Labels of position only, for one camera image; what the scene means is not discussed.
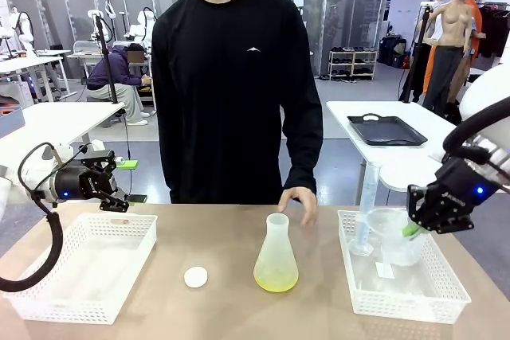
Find white perforated plastic basket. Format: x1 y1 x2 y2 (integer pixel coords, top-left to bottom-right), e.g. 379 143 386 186
2 213 159 326
337 208 473 326

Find black tripod stand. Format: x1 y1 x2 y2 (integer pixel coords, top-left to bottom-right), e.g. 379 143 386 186
92 12 125 105
398 2 435 104

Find black plastic tray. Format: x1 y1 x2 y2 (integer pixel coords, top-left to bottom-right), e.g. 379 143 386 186
347 113 429 147

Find person's right forearm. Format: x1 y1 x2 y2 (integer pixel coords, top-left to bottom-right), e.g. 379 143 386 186
155 116 180 205

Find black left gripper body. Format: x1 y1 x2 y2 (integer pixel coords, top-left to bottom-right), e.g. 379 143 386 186
53 163 120 202

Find person's left hand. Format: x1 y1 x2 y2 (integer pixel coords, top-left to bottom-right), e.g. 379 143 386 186
277 186 319 227

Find clear plastic beaker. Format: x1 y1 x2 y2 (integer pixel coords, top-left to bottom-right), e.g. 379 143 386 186
365 207 426 268

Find white round cap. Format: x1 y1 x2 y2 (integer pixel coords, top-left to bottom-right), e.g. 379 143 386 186
183 265 209 289

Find bare skin-tone mannequin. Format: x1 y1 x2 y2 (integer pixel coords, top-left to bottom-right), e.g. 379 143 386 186
423 0 477 118

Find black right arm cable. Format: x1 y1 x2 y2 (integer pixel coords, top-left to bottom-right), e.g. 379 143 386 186
442 96 510 158

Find white paper strip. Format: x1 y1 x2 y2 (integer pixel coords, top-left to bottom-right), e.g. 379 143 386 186
375 261 396 279

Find grey-blue box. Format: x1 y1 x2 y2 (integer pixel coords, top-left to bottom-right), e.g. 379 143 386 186
0 105 26 139

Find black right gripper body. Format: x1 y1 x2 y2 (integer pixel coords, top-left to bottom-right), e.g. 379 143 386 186
425 155 502 220

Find translucent plastic conical flask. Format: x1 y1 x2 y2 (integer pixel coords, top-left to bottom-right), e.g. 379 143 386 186
253 213 300 293

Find clear graduated cylinder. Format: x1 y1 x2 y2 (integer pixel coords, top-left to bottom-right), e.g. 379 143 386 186
348 161 383 257

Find person in black sweater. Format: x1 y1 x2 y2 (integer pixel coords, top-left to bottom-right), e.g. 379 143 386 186
151 0 324 205

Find mannequin in orange clothes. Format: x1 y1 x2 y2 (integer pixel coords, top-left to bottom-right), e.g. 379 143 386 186
465 0 489 62

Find seated person in purple hoodie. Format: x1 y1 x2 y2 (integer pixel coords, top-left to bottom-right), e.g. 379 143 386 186
86 42 151 127

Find black clothes on rack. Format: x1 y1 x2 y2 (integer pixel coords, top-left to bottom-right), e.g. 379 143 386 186
477 1 510 61

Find white shoe rack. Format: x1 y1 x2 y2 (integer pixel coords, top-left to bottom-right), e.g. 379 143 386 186
328 46 379 83

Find person's left forearm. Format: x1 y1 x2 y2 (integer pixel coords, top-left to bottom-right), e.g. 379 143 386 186
281 116 324 193

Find dark luggage bag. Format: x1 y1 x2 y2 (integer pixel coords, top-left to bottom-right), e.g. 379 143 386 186
378 35 408 69

